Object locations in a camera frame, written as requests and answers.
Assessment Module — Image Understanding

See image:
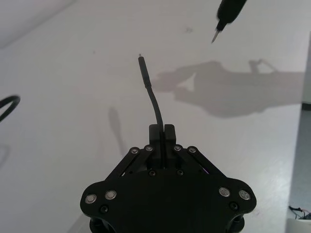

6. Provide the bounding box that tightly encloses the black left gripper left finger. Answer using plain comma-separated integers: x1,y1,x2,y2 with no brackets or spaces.
104,124,163,182

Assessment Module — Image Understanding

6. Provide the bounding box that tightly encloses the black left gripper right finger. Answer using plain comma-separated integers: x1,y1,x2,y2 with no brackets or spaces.
164,124,228,182

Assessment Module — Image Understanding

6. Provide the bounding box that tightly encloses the thin black cable with plug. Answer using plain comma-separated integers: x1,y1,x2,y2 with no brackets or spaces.
137,53,166,169

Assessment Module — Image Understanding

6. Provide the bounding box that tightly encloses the tangle of thin coloured wires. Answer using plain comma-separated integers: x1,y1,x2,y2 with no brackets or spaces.
288,205,311,219

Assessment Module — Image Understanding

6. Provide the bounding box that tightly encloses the black cable loop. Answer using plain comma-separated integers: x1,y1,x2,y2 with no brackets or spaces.
0,95,21,123

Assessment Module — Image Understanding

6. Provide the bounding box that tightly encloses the black corded tool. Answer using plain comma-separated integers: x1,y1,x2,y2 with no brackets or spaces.
210,0,249,45

